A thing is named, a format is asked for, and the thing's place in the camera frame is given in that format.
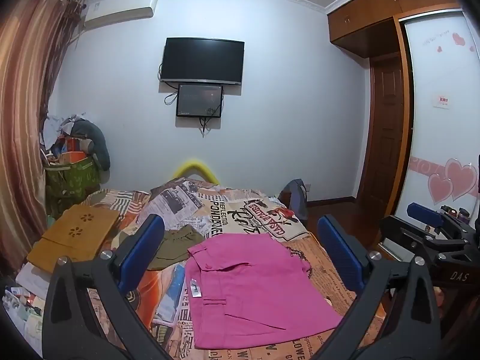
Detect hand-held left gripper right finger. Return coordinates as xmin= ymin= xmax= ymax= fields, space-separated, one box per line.
xmin=310 ymin=214 xmax=442 ymax=360

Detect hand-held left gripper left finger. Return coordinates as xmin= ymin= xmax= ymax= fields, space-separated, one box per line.
xmin=42 ymin=214 xmax=177 ymax=360

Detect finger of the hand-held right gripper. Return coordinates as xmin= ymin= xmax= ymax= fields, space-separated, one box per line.
xmin=379 ymin=215 xmax=437 ymax=261
xmin=407 ymin=202 xmax=456 ymax=230

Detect pink pants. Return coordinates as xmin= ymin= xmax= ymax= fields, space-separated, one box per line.
xmin=185 ymin=233 xmax=343 ymax=350

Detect olive green shorts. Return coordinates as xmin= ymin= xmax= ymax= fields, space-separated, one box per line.
xmin=147 ymin=226 xmax=206 ymax=271

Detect grey blue backpack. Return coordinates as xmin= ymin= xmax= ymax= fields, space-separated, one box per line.
xmin=278 ymin=179 xmax=309 ymax=226

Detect brown wooden board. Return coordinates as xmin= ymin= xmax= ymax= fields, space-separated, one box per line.
xmin=27 ymin=204 xmax=121 ymax=274

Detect green patterned bag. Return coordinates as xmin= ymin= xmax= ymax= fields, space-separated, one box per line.
xmin=44 ymin=155 xmax=101 ymax=219

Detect yellow curved headboard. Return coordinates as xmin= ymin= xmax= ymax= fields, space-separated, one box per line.
xmin=173 ymin=158 xmax=219 ymax=184

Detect newspaper print blanket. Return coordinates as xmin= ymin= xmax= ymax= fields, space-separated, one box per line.
xmin=22 ymin=178 xmax=387 ymax=360

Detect white cloth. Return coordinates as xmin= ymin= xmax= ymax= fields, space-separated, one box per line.
xmin=15 ymin=262 xmax=51 ymax=298

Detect grey plush pillow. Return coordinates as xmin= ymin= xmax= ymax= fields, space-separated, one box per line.
xmin=69 ymin=120 xmax=111 ymax=171

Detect pile of clothes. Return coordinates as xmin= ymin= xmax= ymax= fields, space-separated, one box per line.
xmin=39 ymin=112 xmax=88 ymax=160

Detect striped brown curtain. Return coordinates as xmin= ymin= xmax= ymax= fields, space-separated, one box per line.
xmin=0 ymin=0 xmax=86 ymax=271

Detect wooden overhead cabinet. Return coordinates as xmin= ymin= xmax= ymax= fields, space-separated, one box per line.
xmin=326 ymin=0 xmax=464 ymax=59

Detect white air conditioner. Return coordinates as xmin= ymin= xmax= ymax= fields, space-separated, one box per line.
xmin=83 ymin=0 xmax=158 ymax=30

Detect black monitor cable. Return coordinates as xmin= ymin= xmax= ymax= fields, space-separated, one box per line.
xmin=198 ymin=115 xmax=215 ymax=138

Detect small black wall monitor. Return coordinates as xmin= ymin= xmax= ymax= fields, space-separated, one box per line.
xmin=176 ymin=83 xmax=224 ymax=118

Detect black wall television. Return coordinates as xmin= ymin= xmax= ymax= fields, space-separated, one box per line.
xmin=160 ymin=37 xmax=245 ymax=85

